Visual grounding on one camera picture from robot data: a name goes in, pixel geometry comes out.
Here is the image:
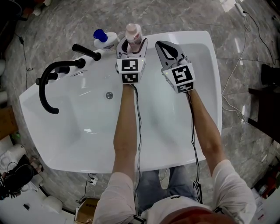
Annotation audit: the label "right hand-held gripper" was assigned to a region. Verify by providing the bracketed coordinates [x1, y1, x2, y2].
[155, 40, 196, 95]

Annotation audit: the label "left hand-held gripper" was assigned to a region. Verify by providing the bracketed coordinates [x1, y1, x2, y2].
[115, 37, 149, 85]

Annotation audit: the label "pink bottle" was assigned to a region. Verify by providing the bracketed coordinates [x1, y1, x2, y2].
[125, 23, 144, 54]

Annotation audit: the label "white bathtub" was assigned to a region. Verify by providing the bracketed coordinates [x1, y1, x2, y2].
[19, 30, 223, 175]

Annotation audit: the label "person's left forearm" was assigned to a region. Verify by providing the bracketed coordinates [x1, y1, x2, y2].
[112, 82, 143, 177]

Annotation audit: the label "person's right forearm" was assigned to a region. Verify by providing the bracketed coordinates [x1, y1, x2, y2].
[186, 88, 226, 175]

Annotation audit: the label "white bottle with blue cap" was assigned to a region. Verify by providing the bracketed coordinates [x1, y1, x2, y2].
[93, 28, 120, 53]

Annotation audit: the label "black faucet knob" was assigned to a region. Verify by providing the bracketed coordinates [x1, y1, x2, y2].
[54, 65, 71, 75]

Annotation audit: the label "black curved faucet spout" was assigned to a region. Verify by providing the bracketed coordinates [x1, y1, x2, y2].
[35, 58, 87, 115]

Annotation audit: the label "black box-shaped device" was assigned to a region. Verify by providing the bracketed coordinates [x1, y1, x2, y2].
[261, 63, 280, 86]

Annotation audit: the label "dark wooden furniture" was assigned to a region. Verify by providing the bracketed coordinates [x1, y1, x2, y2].
[248, 85, 280, 137]

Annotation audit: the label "person's blue jeans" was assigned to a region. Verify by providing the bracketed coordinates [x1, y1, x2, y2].
[136, 165, 197, 214]

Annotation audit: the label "brown cardboard box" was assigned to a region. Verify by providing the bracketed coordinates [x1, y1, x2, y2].
[0, 105, 18, 141]

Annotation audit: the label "person's white shirt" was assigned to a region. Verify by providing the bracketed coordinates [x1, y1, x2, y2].
[92, 159, 257, 224]

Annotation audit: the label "open cardboard box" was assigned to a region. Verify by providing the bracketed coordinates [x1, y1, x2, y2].
[75, 197, 99, 224]

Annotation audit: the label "black hand shower handle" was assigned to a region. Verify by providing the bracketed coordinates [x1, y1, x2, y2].
[72, 43, 102, 62]

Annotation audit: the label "white floor cable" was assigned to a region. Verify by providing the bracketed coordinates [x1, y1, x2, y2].
[220, 3, 252, 125]

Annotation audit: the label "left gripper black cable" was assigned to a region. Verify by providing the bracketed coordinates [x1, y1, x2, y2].
[132, 84, 143, 217]

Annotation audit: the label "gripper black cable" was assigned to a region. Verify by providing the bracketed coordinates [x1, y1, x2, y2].
[186, 91, 203, 204]
[132, 84, 143, 217]

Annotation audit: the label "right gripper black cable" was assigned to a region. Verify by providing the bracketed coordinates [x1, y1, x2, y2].
[186, 91, 203, 204]

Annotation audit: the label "black floor cable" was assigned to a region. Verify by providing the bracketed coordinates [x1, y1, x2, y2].
[242, 10, 279, 66]

